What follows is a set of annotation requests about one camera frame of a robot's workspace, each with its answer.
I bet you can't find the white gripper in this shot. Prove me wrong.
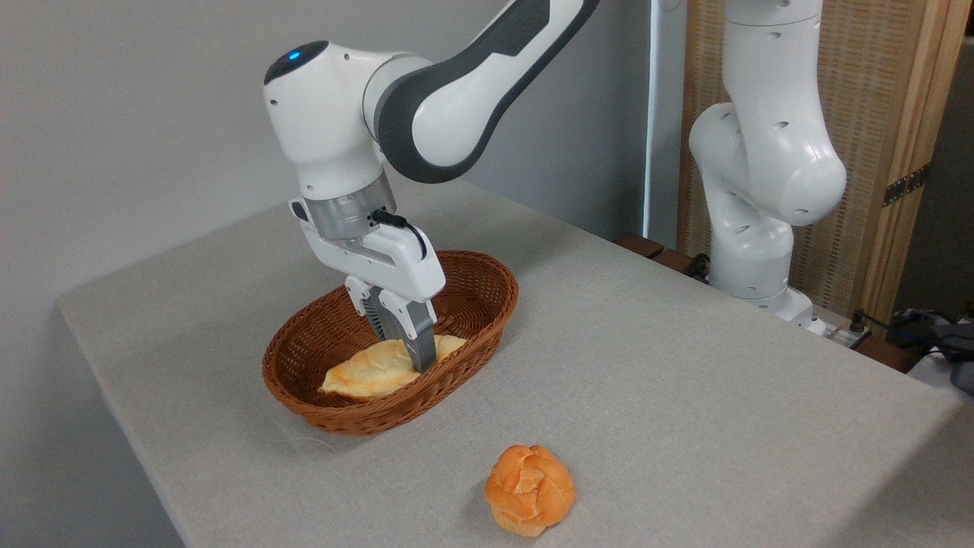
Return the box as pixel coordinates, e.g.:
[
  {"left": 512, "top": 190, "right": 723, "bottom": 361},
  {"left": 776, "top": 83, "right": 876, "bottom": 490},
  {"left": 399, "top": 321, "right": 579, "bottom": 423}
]
[{"left": 289, "top": 199, "right": 447, "bottom": 374}]

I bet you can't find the long braided bread loaf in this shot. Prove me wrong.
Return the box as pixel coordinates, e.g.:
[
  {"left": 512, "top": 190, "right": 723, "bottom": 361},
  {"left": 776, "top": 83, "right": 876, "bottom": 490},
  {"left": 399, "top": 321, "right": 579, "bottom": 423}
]
[{"left": 318, "top": 335, "right": 467, "bottom": 402}]

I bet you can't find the round knotted bread roll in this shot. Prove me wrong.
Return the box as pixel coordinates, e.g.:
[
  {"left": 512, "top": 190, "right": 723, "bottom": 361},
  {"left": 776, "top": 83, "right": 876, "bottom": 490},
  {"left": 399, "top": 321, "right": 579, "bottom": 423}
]
[{"left": 484, "top": 445, "right": 577, "bottom": 538}]

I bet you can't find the brown wicker oval basket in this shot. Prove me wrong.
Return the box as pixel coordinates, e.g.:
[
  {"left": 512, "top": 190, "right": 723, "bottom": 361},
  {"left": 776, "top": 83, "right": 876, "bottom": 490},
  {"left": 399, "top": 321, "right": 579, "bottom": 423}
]
[{"left": 262, "top": 250, "right": 520, "bottom": 436}]

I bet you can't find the grey tablecloth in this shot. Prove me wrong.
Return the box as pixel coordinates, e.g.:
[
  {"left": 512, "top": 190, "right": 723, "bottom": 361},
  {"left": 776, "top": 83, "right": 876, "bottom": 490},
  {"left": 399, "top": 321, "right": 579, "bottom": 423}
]
[{"left": 57, "top": 177, "right": 974, "bottom": 548}]

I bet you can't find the metal screen hinge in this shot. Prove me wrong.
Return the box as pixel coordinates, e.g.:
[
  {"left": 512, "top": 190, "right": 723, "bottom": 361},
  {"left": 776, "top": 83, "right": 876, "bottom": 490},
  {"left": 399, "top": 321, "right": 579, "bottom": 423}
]
[{"left": 883, "top": 164, "right": 931, "bottom": 208}]

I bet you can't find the wooden rattan folding screen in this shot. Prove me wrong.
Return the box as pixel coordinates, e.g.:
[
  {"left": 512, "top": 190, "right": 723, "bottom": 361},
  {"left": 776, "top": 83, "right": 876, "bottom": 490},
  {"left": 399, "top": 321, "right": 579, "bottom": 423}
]
[{"left": 677, "top": 0, "right": 972, "bottom": 320}]

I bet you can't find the dark grey bag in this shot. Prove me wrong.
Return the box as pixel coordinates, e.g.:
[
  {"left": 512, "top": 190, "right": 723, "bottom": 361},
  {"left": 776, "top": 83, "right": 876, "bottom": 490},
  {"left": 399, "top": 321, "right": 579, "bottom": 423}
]
[{"left": 932, "top": 323, "right": 974, "bottom": 395}]

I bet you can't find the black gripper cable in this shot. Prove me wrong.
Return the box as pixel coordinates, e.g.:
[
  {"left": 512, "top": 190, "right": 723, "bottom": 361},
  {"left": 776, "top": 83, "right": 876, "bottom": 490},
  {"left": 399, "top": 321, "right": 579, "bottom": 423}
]
[{"left": 371, "top": 209, "right": 428, "bottom": 260}]

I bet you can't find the black cables bundle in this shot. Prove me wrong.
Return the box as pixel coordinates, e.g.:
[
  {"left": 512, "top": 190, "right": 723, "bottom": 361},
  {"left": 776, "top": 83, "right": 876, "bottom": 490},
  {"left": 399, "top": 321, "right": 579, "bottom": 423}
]
[{"left": 848, "top": 308, "right": 974, "bottom": 360}]

